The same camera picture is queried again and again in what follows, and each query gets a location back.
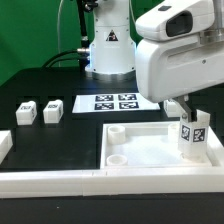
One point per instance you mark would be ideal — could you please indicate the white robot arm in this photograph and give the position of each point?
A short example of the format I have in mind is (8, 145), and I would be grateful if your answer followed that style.
(112, 52)

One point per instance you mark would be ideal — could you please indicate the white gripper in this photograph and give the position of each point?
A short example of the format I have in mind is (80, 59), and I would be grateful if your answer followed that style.
(181, 51)

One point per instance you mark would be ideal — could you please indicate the black camera pole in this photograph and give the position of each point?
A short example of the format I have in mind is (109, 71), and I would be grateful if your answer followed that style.
(85, 6)

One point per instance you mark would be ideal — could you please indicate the white front fence wall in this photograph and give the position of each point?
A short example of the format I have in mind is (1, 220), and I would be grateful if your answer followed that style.
(111, 182)

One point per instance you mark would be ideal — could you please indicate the white square tabletop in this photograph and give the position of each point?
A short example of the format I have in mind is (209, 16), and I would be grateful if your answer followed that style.
(153, 145)

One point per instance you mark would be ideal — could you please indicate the white left fence block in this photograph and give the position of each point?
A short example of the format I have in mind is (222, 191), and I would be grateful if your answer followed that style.
(5, 143)

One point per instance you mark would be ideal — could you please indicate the white marker sheet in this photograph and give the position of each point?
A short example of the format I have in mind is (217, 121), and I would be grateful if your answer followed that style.
(112, 103)

